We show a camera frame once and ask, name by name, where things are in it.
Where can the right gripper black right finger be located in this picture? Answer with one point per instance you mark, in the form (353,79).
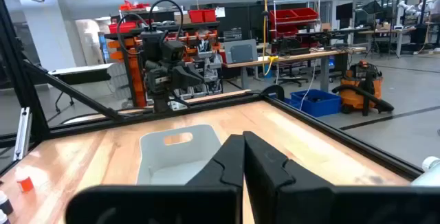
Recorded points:
(309,203)

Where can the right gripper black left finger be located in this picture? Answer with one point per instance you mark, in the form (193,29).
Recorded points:
(154,203)

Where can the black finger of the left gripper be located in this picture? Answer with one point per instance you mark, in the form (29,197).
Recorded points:
(195,78)
(179,76)

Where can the small yellow-label orange dropper bottle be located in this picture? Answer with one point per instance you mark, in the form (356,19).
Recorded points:
(26,185)

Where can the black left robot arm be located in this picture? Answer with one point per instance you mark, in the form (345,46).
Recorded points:
(153,45)

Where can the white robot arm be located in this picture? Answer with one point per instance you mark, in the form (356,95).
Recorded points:
(409,7)

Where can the gray monitor back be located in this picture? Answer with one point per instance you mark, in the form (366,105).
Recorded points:
(240,52)

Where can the red storage bin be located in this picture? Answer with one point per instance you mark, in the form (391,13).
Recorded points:
(282,16)
(122,27)
(196,16)
(209,15)
(305,13)

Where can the white table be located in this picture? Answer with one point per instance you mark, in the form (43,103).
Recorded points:
(82,70)

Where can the black office chair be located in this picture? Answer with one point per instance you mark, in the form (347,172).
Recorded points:
(292,73)

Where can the blue plastic floor bin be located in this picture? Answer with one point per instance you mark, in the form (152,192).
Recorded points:
(316,103)

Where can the long wooden workbench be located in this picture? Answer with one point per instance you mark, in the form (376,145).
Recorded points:
(295,56)

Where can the orange shop vacuum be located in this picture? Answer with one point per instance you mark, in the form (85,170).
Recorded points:
(357,93)

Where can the white cup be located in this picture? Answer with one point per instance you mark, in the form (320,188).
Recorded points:
(428,176)

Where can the silver aluminium bar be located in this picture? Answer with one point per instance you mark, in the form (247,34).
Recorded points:
(22,134)

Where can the small white-capped dropper bottle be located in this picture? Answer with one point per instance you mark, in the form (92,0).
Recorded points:
(4,203)
(2,218)

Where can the small wooden desk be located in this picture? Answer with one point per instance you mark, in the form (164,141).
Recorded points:
(385,31)

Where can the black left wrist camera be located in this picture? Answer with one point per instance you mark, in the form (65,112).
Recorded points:
(173,50)

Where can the silver base bracket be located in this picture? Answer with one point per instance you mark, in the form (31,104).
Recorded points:
(177,105)

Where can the black aluminium table frame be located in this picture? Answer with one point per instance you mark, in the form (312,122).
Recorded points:
(19,79)

